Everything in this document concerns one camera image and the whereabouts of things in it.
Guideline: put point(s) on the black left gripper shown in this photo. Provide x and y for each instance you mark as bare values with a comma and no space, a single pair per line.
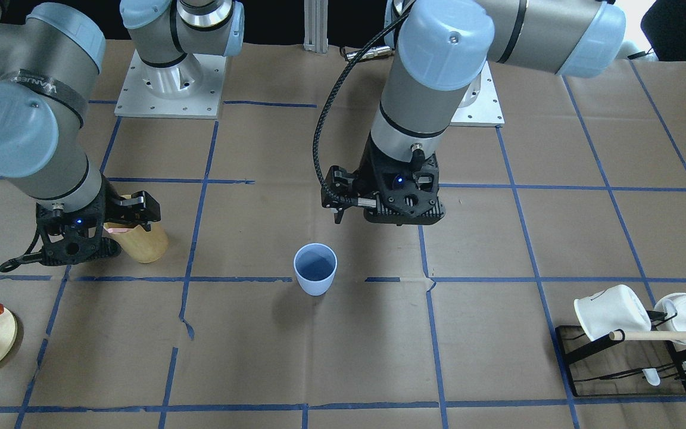
370,171

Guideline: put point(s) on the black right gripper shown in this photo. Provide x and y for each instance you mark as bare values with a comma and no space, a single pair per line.
106,201

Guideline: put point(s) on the light blue plastic cup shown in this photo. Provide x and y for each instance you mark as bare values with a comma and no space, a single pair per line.
315,266

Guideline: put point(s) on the pink chopstick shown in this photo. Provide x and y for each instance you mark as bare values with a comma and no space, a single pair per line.
117,228

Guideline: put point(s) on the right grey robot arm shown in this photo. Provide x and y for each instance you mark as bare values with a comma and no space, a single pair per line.
48,68

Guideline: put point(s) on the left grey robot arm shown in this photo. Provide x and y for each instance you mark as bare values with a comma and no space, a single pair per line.
441,48

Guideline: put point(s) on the white smiley mug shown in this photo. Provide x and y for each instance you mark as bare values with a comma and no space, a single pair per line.
617,307

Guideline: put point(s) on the wooden rack rod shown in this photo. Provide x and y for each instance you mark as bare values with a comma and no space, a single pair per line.
647,335

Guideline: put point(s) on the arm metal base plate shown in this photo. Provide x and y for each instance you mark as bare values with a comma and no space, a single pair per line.
480,106
191,89

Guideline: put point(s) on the aluminium frame post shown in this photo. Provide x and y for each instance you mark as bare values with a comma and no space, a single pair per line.
316,26

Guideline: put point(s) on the black wire cup rack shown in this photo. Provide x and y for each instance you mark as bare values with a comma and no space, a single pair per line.
612,368

